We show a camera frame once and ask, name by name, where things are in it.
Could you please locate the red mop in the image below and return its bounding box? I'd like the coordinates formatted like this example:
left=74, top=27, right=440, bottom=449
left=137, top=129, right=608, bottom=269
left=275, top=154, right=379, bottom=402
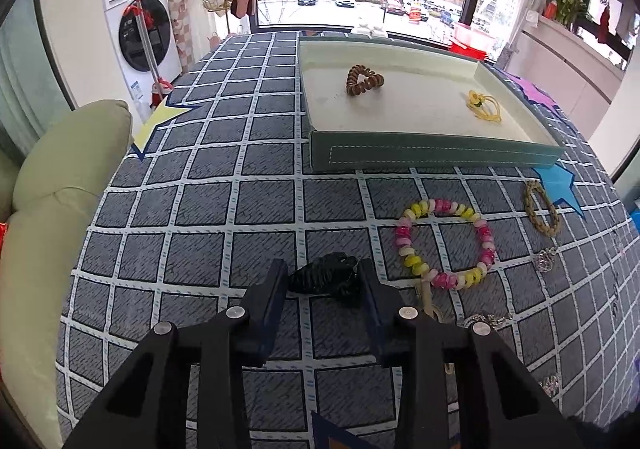
left=127, top=0, right=173, bottom=107

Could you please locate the white slippers pair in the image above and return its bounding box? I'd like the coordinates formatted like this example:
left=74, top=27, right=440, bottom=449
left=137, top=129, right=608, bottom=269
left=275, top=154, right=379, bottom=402
left=350, top=18, right=390, bottom=37

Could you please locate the checkered folded board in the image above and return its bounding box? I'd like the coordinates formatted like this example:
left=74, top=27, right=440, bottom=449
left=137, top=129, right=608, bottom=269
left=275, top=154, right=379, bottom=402
left=167, top=0, right=195, bottom=75

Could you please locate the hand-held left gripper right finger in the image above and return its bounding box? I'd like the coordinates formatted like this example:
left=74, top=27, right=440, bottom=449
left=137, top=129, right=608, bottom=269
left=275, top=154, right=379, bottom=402
left=356, top=258, right=583, bottom=449

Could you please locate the red hanging ornament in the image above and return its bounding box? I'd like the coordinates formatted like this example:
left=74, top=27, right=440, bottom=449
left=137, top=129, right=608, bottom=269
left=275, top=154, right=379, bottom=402
left=595, top=4, right=616, bottom=42

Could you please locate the white washing machine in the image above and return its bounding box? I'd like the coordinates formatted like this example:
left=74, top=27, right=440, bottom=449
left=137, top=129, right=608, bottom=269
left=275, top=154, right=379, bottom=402
left=98, top=0, right=183, bottom=115

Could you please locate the yellow flower hair tie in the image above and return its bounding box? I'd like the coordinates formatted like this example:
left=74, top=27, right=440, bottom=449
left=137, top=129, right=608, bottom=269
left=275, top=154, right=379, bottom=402
left=466, top=89, right=503, bottom=124

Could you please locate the green potted plant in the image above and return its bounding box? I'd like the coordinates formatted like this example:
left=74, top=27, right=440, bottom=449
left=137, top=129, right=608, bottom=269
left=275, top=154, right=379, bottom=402
left=542, top=0, right=591, bottom=27

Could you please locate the white cabinet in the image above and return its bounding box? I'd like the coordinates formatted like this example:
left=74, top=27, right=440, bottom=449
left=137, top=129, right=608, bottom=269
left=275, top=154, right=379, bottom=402
left=520, top=14, right=640, bottom=150

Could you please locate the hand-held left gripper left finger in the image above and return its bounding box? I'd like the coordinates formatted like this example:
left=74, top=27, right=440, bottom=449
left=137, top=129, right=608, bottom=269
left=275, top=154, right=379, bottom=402
left=62, top=258, right=290, bottom=449

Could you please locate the beige wooden bead bracelet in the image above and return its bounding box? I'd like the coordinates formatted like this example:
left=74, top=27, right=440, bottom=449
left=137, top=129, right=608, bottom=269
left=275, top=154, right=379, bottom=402
left=419, top=279, right=457, bottom=375

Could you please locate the pink basin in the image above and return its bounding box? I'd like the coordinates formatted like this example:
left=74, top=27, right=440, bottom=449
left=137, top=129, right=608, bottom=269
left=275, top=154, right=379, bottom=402
left=452, top=22, right=495, bottom=46

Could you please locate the brown braided bracelet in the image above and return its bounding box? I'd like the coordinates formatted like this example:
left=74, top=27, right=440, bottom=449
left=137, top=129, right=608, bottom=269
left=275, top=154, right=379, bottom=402
left=523, top=180, right=562, bottom=236

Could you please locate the green jewelry tray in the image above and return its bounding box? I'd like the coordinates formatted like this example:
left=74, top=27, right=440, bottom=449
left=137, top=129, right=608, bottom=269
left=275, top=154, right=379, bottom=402
left=298, top=36, right=566, bottom=175

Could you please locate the black hair clip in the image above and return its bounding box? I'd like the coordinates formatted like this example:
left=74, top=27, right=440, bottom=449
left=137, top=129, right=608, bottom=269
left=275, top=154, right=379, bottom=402
left=287, top=251, right=363, bottom=307

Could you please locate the gold wire shoe rack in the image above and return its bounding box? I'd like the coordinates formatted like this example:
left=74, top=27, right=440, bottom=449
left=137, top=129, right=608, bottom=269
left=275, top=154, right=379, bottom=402
left=202, top=0, right=236, bottom=37

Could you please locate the red bucket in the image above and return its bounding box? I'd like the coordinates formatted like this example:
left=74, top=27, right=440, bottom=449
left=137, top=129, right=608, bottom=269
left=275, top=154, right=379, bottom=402
left=449, top=42, right=488, bottom=62

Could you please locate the grey checked blanket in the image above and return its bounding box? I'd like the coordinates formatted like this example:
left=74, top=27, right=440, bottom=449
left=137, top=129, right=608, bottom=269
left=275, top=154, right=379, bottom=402
left=55, top=29, right=640, bottom=449

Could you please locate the pink yellow bead bracelet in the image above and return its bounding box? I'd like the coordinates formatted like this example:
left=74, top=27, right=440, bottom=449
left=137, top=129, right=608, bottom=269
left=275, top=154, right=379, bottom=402
left=394, top=198, right=497, bottom=290

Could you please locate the silver rhinestone hair clip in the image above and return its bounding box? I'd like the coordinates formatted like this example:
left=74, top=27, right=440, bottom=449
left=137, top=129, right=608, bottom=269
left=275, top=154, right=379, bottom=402
left=460, top=312, right=514, bottom=330

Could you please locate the brown spiral hair tie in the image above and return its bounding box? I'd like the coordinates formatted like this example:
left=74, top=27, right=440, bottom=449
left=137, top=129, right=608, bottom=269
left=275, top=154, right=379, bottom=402
left=345, top=64, right=385, bottom=99

